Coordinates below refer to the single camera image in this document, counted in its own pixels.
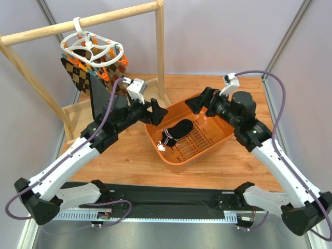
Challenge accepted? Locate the black striped ankle sock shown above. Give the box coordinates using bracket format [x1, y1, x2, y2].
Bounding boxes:
[167, 119, 193, 139]

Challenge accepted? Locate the black sock yellow trim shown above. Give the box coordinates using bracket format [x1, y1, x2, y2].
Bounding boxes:
[89, 74, 111, 120]

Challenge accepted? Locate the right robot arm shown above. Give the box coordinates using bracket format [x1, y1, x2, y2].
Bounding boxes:
[185, 87, 331, 236]

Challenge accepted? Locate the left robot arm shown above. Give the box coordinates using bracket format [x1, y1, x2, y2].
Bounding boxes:
[15, 96, 168, 225]

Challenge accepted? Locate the white round clip hanger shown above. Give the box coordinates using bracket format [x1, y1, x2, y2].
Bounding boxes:
[60, 17, 128, 67]

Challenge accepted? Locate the orange plastic basket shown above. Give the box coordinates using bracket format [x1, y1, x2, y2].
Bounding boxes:
[145, 100, 234, 168]

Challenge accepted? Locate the orange brown argyle sock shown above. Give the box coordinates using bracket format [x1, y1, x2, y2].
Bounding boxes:
[102, 62, 127, 95]

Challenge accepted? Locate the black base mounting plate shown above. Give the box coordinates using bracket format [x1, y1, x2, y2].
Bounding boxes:
[70, 181, 266, 219]

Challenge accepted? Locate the wooden drying rack frame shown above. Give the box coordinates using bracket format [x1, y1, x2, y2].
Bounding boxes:
[1, 1, 171, 144]

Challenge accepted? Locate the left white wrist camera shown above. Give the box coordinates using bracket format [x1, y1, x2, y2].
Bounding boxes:
[122, 77, 147, 104]

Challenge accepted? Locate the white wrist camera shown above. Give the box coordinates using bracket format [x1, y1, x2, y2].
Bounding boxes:
[122, 77, 147, 104]
[219, 73, 240, 96]

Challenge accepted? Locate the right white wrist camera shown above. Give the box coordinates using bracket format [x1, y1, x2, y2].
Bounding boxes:
[219, 73, 240, 96]

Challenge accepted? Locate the aluminium slotted rail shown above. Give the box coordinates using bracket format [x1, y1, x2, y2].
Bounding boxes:
[33, 189, 316, 224]

